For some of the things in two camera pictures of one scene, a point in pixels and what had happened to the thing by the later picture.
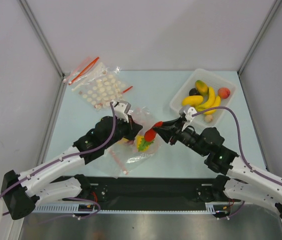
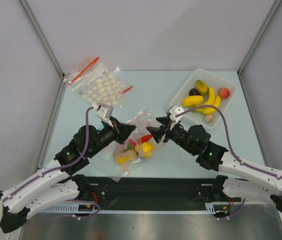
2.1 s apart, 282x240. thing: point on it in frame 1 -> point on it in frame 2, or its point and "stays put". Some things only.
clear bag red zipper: (90, 69) stays put
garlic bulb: (209, 118) stays put
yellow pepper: (139, 138) -> (125, 157)
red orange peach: (224, 93) stays put
